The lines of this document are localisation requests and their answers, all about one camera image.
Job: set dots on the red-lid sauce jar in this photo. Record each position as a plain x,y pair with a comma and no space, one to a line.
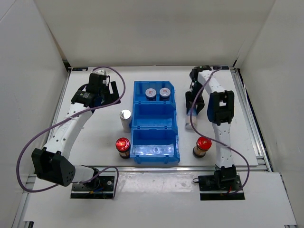
203,144
123,147

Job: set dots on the white-lid spice jar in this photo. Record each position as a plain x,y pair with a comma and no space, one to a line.
150,94
165,94

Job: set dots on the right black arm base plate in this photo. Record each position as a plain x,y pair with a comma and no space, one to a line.
210,191

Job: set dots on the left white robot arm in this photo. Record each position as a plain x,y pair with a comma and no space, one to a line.
51,162

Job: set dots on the black logo label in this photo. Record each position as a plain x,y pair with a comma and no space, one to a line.
223,67
79,69

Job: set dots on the silver-lid blue-label bottle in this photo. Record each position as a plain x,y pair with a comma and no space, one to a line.
126,120
191,119

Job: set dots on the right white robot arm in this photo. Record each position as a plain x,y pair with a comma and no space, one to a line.
220,112

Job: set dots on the near blue storage bin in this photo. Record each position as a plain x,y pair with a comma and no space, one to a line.
155,145

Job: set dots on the left black logo label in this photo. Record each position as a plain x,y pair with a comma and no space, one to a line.
79,69

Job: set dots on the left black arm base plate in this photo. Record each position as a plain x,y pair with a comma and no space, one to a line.
102,188

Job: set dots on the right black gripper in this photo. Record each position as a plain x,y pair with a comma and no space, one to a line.
188,99

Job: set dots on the right black logo label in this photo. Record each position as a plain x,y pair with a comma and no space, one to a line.
223,67

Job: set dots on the left red-lid sauce jar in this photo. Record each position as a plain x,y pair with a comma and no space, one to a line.
123,147

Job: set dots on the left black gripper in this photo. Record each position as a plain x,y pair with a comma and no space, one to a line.
111,98

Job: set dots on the right red-lid sauce jar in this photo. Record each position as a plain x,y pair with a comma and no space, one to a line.
203,144

